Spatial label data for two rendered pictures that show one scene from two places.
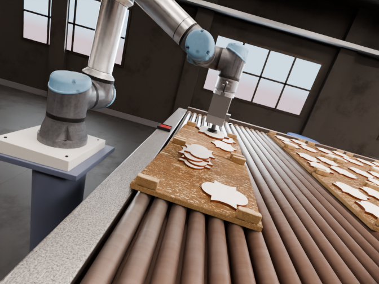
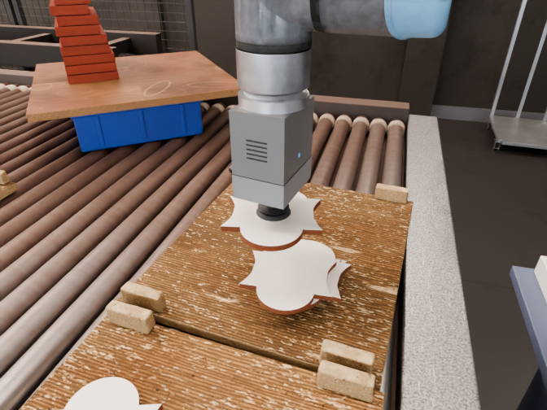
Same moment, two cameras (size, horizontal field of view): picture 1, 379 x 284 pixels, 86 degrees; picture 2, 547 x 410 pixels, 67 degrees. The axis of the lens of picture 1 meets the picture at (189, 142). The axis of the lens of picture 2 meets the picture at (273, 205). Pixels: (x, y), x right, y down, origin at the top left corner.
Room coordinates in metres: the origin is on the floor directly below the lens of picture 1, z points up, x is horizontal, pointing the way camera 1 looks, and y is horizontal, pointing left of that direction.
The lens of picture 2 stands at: (1.16, 0.05, 1.33)
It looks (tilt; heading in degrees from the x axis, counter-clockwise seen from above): 32 degrees down; 196
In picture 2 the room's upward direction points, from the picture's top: straight up
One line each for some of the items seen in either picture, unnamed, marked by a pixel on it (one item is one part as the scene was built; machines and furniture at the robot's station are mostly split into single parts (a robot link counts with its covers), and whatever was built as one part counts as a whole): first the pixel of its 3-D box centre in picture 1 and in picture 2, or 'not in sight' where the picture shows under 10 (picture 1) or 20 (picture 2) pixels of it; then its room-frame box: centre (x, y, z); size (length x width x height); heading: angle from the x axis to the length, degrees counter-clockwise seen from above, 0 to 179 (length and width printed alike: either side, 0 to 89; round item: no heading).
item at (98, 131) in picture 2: not in sight; (133, 106); (0.21, -0.62, 0.97); 0.31 x 0.31 x 0.10; 40
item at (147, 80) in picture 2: not in sight; (132, 77); (0.15, -0.65, 1.03); 0.50 x 0.50 x 0.02; 40
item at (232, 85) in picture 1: (226, 85); (274, 69); (0.75, -0.07, 1.23); 0.08 x 0.08 x 0.05
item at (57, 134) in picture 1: (65, 126); not in sight; (0.65, 0.43, 0.96); 0.15 x 0.15 x 0.10
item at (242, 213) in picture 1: (248, 215); not in sight; (0.44, -0.19, 0.95); 0.06 x 0.02 x 0.03; 85
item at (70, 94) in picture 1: (70, 93); not in sight; (0.66, 0.42, 1.07); 0.13 x 0.12 x 0.14; 175
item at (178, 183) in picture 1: (202, 173); (289, 246); (0.65, -0.07, 0.93); 0.41 x 0.35 x 0.02; 175
